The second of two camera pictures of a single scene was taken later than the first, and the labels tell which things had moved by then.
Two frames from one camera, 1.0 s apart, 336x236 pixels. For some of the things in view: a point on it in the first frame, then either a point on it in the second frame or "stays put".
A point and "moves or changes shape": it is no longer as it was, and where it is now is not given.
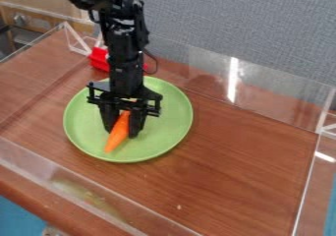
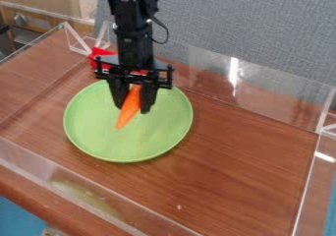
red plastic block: [99, 58] stays put
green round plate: [163, 133] stays put
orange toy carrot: [117, 134] moves or changes shape
